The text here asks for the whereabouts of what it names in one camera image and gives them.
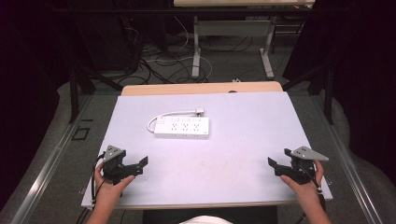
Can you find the white desk with metal legs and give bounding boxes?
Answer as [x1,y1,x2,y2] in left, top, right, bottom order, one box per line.
[173,0,317,80]

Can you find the white table board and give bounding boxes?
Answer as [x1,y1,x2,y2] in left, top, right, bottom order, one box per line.
[80,91,334,210]

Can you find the white power strip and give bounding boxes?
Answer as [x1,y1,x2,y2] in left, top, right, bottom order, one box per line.
[153,116,210,138]

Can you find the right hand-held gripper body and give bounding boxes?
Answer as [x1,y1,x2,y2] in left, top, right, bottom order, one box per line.
[290,146,330,185]

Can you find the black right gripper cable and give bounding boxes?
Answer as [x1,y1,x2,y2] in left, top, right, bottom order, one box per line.
[293,169,327,224]

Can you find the person's dark trousers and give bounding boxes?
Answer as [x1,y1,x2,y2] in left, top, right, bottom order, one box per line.
[142,205,279,224]

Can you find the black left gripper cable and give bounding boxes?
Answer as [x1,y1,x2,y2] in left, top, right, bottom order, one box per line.
[90,151,107,207]

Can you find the bundle of black floor cables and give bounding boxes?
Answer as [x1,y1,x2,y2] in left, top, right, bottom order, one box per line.
[120,15,213,86]

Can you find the person's right hand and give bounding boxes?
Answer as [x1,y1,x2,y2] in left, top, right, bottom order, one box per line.
[279,160,325,203]

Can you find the person's left hand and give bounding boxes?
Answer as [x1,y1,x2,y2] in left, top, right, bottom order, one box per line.
[93,163,136,205]

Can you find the person's white shirt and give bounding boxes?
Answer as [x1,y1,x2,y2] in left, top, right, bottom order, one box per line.
[178,215,235,224]

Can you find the white floor cable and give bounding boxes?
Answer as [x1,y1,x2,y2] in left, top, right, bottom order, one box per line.
[146,15,214,82]

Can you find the aluminium floor rail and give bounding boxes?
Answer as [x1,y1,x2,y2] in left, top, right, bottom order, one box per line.
[10,93,95,224]
[310,95,385,224]

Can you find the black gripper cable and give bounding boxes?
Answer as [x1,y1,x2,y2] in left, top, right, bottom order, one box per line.
[90,151,107,207]
[293,169,327,224]

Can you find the black metal stand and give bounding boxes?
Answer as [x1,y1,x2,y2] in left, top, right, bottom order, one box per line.
[280,63,336,117]
[67,64,124,124]

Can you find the dark curtain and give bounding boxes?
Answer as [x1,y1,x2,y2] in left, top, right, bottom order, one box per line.
[0,0,76,214]
[281,0,396,188]

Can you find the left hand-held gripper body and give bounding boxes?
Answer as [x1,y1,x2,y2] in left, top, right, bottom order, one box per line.
[102,145,131,186]

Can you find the white power strip cable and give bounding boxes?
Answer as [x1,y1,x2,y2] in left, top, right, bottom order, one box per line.
[146,109,197,133]

